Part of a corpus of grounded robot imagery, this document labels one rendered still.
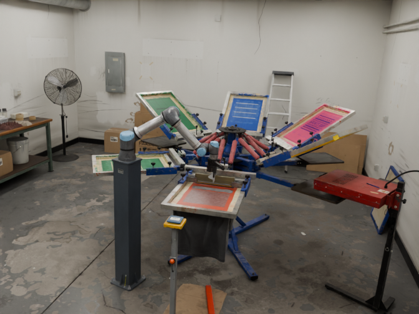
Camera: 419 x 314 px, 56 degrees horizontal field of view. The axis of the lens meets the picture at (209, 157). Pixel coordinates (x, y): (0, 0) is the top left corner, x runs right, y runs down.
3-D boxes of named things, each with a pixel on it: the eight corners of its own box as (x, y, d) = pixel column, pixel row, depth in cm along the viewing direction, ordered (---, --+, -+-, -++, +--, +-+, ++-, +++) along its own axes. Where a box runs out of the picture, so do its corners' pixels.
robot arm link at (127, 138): (118, 149, 326) (117, 133, 322) (122, 144, 339) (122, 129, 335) (132, 149, 326) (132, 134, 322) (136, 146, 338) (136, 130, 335)
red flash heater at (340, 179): (403, 197, 334) (405, 184, 331) (383, 212, 301) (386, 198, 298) (335, 179, 373) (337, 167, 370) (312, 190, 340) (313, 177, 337)
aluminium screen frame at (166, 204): (235, 219, 288) (235, 214, 287) (160, 208, 299) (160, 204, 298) (249, 184, 362) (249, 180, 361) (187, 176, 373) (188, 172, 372)
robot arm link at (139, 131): (119, 136, 335) (173, 105, 325) (123, 132, 350) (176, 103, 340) (126, 147, 338) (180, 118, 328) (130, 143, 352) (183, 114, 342)
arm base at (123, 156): (114, 159, 332) (113, 147, 329) (126, 155, 344) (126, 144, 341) (128, 162, 325) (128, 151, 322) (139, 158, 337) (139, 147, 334)
